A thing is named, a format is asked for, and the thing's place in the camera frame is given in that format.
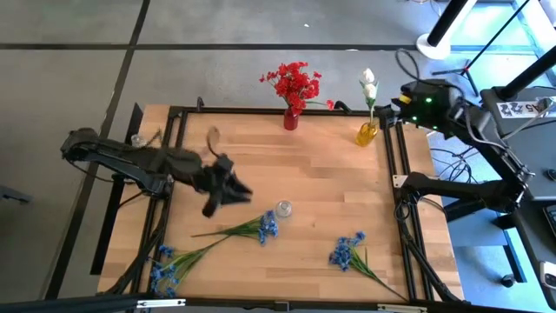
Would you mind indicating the black desk leg frame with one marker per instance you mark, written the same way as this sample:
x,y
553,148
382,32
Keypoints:
x,y
517,256

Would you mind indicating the black caster wheel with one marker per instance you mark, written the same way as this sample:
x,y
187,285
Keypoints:
x,y
507,281

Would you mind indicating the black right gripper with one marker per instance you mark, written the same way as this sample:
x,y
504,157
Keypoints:
x,y
404,108

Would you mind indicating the white round base stand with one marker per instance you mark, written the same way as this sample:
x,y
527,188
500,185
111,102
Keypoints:
x,y
434,51

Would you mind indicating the dark grey floor object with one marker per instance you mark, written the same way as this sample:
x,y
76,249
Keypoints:
x,y
13,194

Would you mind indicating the yellow glass vase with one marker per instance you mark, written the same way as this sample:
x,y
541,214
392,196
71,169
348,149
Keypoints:
x,y
366,135

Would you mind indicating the clear ribbed glass vase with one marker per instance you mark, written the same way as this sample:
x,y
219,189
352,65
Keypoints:
x,y
283,209
138,140

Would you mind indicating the black aluminium table frame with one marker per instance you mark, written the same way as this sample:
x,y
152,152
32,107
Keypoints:
x,y
243,110

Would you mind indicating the black frame clamp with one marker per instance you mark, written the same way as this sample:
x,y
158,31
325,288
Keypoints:
x,y
200,103
344,106

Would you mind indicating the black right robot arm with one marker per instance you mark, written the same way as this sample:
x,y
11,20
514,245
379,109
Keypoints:
x,y
456,189

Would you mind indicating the black tripod stand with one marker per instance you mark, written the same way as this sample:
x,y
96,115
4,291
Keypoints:
x,y
467,69

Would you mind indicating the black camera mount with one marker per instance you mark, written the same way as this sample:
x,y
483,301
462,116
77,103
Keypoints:
x,y
281,306

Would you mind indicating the white artificial tulip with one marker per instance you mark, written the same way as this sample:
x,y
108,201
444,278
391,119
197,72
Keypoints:
x,y
370,91
368,76

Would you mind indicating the white printed sticker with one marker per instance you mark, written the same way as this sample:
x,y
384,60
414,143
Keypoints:
x,y
519,109

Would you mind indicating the white phone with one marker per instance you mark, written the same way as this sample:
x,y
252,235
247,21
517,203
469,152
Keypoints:
x,y
549,276

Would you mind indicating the black mounting beam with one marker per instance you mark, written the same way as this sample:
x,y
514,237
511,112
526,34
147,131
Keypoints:
x,y
65,304

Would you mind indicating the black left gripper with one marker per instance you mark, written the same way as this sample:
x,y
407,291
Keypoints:
x,y
215,182

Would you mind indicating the blue artificial flower bunch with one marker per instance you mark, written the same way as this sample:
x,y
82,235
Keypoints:
x,y
267,228
184,263
343,256

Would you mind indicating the silver metal bracket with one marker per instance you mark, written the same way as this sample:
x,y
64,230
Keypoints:
x,y
401,308
160,303

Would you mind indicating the red artificial flower bunch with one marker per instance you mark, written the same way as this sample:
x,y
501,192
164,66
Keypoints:
x,y
297,84

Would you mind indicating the black desk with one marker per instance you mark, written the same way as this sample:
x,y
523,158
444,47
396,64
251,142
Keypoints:
x,y
534,148

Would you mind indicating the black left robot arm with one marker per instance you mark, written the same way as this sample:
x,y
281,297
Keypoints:
x,y
130,163

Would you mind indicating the red glass vase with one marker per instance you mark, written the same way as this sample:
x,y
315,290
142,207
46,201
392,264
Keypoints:
x,y
291,121

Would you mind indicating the black table leg bar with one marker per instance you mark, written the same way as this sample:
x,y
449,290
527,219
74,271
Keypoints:
x,y
106,226

